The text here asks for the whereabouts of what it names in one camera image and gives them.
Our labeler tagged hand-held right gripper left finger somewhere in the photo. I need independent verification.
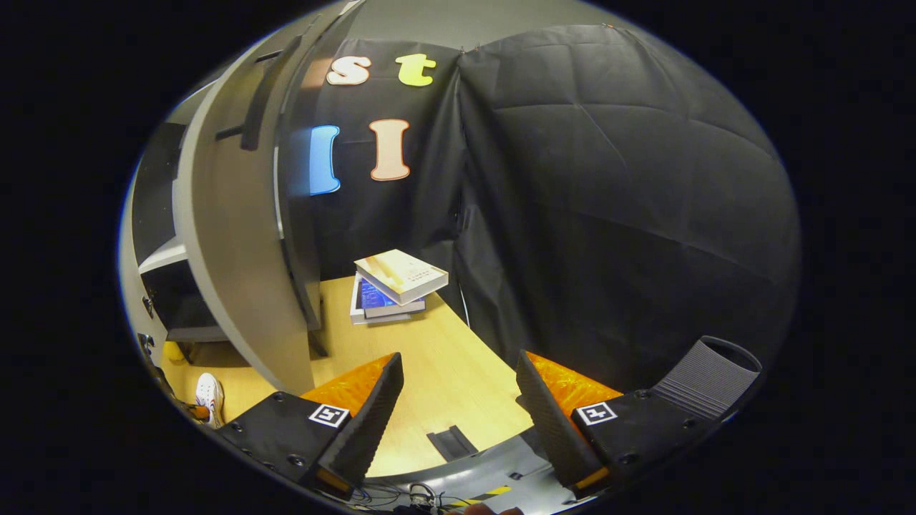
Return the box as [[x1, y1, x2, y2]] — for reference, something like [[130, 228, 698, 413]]
[[213, 351, 406, 498]]

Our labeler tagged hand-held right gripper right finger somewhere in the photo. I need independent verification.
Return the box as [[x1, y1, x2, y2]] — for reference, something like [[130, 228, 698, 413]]
[[515, 350, 718, 501]]

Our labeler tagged white shoe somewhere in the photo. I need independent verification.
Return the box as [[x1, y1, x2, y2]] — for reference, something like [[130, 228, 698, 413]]
[[194, 372, 225, 429]]

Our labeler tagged grey shoe cabinet door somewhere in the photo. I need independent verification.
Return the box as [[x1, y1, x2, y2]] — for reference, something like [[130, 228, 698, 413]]
[[172, 0, 367, 396]]

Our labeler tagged grey shoe cabinet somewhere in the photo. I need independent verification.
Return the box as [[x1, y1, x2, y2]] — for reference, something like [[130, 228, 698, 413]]
[[118, 0, 367, 396]]

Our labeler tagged blue book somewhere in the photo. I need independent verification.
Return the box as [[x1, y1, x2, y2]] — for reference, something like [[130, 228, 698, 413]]
[[356, 275, 427, 320]]

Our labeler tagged cream book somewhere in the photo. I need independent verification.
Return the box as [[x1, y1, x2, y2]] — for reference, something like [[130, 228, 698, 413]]
[[354, 248, 450, 307]]

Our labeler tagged grey ribbed object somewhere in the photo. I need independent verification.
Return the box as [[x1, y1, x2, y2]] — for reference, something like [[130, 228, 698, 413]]
[[652, 335, 764, 421]]

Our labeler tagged black backdrop cloth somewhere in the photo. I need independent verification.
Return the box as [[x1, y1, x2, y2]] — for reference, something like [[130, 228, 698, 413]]
[[286, 24, 804, 403]]

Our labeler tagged black bracket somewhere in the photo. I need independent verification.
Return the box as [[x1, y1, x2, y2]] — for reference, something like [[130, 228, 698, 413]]
[[427, 425, 479, 463]]

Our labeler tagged tangle of black cables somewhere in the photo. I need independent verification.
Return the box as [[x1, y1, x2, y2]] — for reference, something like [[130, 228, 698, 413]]
[[349, 481, 448, 513]]

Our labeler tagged black door handle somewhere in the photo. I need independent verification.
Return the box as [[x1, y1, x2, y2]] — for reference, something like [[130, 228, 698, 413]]
[[215, 32, 303, 152]]

